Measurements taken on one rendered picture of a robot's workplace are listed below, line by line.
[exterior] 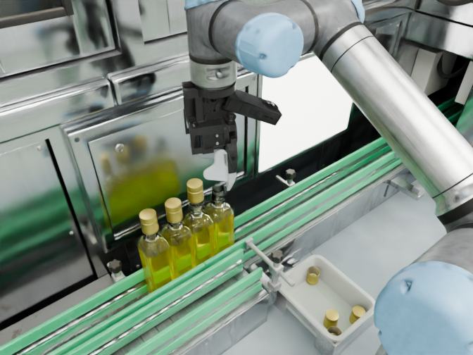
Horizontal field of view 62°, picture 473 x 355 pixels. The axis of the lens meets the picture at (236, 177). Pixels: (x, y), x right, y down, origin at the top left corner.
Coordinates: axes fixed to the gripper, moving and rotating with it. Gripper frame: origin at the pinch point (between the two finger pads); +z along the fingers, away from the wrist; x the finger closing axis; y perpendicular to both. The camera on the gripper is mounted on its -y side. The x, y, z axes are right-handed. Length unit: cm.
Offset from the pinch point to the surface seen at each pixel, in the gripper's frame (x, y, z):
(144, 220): -0.1, 17.3, 8.0
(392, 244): -11, -57, 49
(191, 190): -4.6, 6.8, 6.3
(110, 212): -11.7, 24.9, 14.8
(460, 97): -42, -94, 17
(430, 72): -55, -90, 13
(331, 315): 10.6, -23.9, 42.6
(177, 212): -2.0, 10.5, 9.3
